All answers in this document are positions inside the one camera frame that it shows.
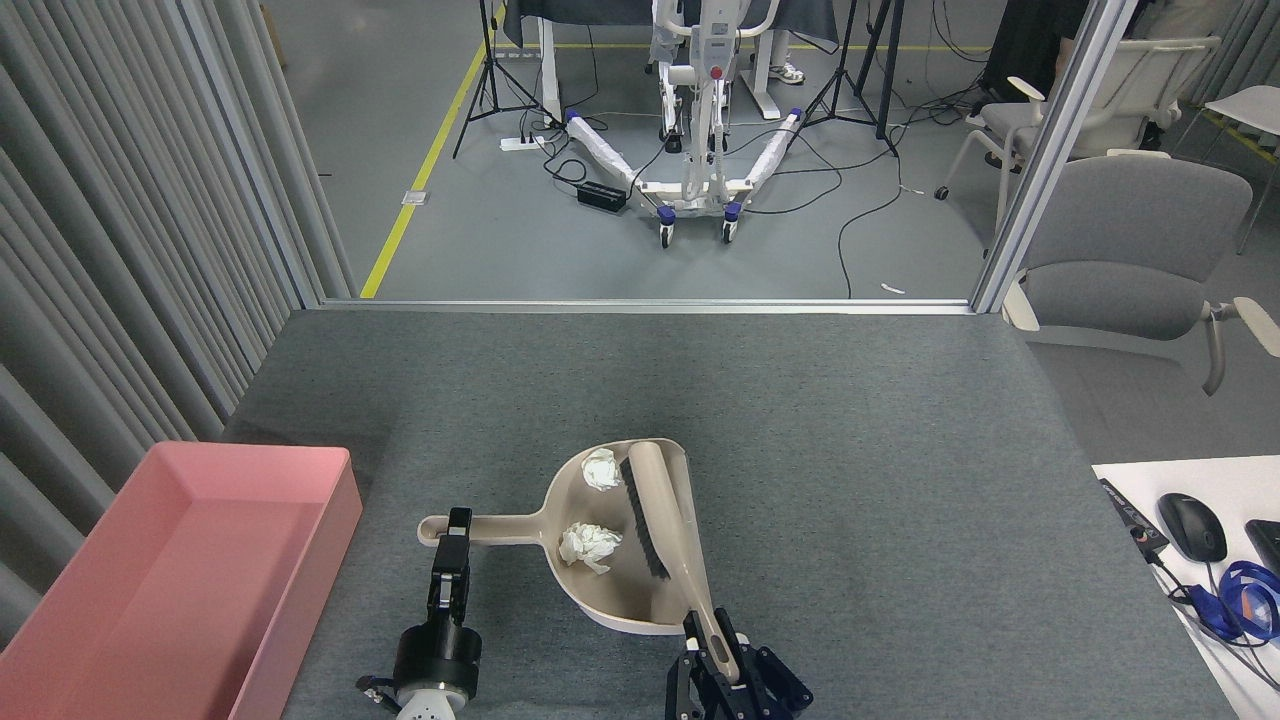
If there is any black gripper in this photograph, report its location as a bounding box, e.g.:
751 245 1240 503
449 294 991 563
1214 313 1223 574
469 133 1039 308
666 607 814 720
393 507 484 693

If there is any blue lanyard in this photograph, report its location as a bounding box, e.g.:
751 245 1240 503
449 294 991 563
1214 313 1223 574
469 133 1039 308
1190 560 1280 643

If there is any white side table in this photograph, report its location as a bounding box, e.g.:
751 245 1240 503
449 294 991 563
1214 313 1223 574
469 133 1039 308
1092 456 1280 720

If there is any pink plastic bin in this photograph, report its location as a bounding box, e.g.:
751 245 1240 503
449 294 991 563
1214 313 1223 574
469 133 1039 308
0 442 364 720

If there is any beige brush with black bristles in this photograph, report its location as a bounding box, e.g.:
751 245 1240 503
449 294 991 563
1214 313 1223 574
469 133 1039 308
618 441 743 688

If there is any small white paper ball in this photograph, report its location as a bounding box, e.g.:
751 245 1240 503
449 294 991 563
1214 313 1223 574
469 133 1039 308
581 448 623 492

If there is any black tripod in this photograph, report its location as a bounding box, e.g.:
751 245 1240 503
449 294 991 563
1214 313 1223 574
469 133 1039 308
452 0 561 159
800 0 905 159

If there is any slim black device with label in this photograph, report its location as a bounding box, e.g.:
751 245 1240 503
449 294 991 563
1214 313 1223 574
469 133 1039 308
1098 478 1171 561

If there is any silver aluminium post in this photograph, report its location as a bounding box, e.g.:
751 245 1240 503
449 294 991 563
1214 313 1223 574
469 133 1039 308
970 0 1141 314

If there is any long black floor cable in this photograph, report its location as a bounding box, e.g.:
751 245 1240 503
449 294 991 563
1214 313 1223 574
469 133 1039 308
835 150 906 299

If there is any white chair with thin legs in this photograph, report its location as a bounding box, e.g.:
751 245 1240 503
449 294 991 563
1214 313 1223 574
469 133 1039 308
1205 85 1280 256

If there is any grey cable on white table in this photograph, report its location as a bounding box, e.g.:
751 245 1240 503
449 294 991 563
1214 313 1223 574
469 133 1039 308
1150 555 1280 693

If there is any grey pleated curtain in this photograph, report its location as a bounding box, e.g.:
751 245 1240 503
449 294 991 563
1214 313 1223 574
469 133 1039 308
0 0 356 651

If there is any beige plastic dustpan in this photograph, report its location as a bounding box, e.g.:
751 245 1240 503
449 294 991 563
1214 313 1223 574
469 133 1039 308
417 438 701 637

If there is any black computer mouse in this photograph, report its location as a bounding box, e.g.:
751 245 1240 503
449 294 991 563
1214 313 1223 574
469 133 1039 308
1158 492 1228 564

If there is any grey office chair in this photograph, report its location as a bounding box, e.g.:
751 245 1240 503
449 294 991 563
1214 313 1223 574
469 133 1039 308
1002 155 1280 397

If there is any white stand on wheels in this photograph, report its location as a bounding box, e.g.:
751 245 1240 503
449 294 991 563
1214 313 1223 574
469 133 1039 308
563 0 806 248

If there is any white desk with dark cloth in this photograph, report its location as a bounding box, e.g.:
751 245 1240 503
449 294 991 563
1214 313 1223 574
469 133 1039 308
500 0 841 126

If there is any large white paper ball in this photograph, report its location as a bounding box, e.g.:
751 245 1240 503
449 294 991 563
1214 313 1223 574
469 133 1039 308
558 522 623 577

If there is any white mesh office chair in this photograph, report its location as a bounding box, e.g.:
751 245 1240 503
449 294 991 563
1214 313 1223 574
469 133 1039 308
935 37 1223 236

